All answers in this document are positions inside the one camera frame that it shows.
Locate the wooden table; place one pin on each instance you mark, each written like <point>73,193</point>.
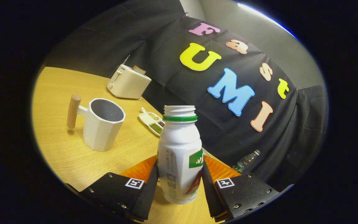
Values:
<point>61,149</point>

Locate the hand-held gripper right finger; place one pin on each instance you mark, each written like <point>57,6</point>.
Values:
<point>210,193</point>

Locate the slice of toast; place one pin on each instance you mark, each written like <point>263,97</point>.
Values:
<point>138,69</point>

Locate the cream toaster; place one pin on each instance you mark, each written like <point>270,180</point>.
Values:
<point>129,84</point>

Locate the clear plastic water bottle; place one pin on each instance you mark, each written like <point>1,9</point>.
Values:
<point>247,160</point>

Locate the white divided dish of beans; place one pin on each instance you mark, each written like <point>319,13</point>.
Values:
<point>148,119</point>

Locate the black backdrop cloth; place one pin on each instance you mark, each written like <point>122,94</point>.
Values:
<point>179,87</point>

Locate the white juice bottle green label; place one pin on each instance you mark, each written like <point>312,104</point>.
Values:
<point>176,149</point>

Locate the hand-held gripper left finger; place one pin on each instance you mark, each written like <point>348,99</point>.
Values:
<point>149,193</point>

